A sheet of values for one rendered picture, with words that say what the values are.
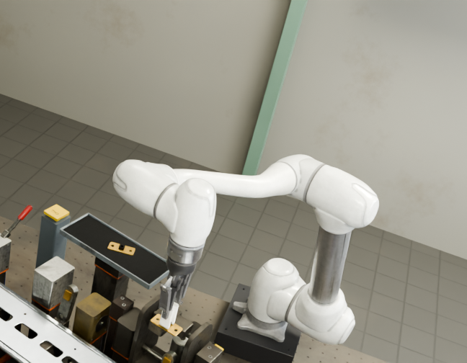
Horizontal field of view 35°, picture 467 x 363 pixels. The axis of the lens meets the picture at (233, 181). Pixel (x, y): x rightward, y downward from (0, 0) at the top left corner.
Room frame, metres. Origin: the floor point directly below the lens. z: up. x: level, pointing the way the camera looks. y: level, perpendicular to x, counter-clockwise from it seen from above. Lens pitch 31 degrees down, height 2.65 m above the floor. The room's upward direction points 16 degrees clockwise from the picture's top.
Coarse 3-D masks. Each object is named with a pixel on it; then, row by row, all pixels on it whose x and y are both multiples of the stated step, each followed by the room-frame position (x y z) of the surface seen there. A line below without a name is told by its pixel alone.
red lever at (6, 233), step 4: (28, 208) 1.98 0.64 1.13; (24, 212) 1.97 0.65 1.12; (28, 212) 1.98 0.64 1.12; (20, 216) 1.96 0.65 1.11; (24, 216) 1.96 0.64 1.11; (16, 220) 1.95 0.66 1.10; (20, 220) 1.95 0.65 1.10; (12, 224) 1.93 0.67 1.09; (16, 224) 1.94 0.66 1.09; (12, 228) 1.92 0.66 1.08; (4, 232) 1.90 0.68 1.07; (8, 232) 1.90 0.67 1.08; (4, 236) 1.89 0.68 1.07; (8, 236) 1.90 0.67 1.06
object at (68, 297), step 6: (66, 288) 1.69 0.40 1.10; (72, 288) 1.69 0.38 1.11; (66, 294) 1.68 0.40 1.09; (72, 294) 1.68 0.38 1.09; (66, 300) 1.68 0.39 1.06; (72, 300) 1.68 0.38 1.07; (60, 306) 1.68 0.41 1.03; (66, 306) 1.68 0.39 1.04; (72, 306) 1.68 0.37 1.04; (60, 312) 1.68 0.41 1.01; (66, 312) 1.67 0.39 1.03; (60, 318) 1.66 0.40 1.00; (66, 318) 1.67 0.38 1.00
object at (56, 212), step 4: (48, 208) 1.98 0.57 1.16; (52, 208) 1.98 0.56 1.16; (56, 208) 1.99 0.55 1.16; (60, 208) 1.99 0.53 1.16; (44, 212) 1.96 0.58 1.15; (48, 212) 1.95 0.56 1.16; (52, 212) 1.96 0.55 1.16; (56, 212) 1.96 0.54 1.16; (60, 212) 1.97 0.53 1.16; (64, 212) 1.98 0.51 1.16; (68, 212) 1.98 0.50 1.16; (52, 216) 1.94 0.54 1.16; (56, 216) 1.95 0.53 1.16; (60, 216) 1.95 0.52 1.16; (64, 216) 1.97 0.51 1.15; (56, 220) 1.93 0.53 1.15
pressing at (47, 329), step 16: (0, 288) 1.72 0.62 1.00; (0, 304) 1.65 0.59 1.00; (16, 304) 1.67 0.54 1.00; (0, 320) 1.59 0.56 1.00; (16, 320) 1.61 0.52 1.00; (32, 320) 1.63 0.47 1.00; (48, 320) 1.64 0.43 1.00; (0, 336) 1.53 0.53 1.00; (16, 336) 1.54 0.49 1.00; (48, 336) 1.58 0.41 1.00; (64, 336) 1.60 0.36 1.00; (16, 352) 1.49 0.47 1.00; (32, 352) 1.50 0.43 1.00; (48, 352) 1.52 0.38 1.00; (64, 352) 1.54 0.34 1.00; (80, 352) 1.55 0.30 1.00; (96, 352) 1.57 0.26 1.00
